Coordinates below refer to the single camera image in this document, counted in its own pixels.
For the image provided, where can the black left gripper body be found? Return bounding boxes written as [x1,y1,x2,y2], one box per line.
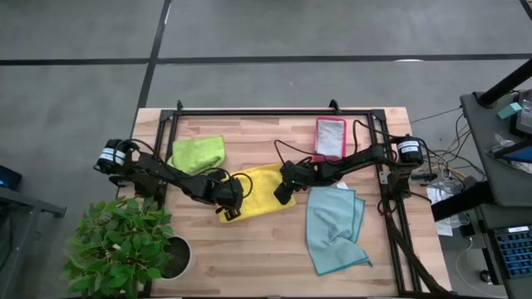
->
[201,169,246,209]

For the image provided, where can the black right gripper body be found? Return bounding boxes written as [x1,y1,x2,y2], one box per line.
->
[280,160,322,194]

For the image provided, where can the yellow microfiber towel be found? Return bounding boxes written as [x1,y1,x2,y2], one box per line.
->
[219,162,298,224]

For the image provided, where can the green microfiber towel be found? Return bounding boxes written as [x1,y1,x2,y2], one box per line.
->
[167,135,227,175]

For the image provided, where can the light blue microfiber towel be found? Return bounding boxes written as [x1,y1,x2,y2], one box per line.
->
[305,181,373,277]

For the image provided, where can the pink plastic bin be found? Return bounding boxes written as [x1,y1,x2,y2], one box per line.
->
[313,115,348,164]

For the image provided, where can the white plant pot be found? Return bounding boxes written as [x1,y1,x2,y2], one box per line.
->
[159,233,195,282]

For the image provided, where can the green leafy plant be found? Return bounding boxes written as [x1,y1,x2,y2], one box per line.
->
[60,196,175,299]

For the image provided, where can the white papers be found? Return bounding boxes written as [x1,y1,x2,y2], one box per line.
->
[424,178,473,238]

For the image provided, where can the black desk beam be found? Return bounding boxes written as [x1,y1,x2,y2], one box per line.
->
[430,180,495,223]

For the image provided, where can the grey side desk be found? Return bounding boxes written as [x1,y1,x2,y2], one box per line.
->
[459,89,532,208]

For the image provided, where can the dark grey side table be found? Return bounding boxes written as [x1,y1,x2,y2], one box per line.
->
[0,185,67,299]

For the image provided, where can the black device with blue light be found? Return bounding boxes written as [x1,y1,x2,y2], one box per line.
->
[0,164,23,192]

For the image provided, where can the small teal box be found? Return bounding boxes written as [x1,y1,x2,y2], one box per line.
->
[497,101,523,120]

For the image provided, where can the blue tablet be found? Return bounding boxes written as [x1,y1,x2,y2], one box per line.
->
[492,139,532,164]

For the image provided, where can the black diagonal pole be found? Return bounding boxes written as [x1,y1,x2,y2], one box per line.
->
[475,57,532,108]

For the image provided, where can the backlit keyboard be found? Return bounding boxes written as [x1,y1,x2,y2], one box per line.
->
[490,225,532,280]

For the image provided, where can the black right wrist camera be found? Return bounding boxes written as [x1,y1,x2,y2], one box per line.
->
[273,182,294,206]

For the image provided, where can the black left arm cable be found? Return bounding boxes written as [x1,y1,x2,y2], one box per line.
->
[94,139,254,200]

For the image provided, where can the black aluminium table frame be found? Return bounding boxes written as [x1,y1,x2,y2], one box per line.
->
[140,98,421,298]

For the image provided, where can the black braided cable sleeve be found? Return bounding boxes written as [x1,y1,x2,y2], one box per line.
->
[384,213,456,298]

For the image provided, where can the floor cable tangle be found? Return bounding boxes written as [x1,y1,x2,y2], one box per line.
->
[409,105,479,188]

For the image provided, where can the white cable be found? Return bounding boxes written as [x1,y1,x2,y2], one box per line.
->
[454,235,508,298]

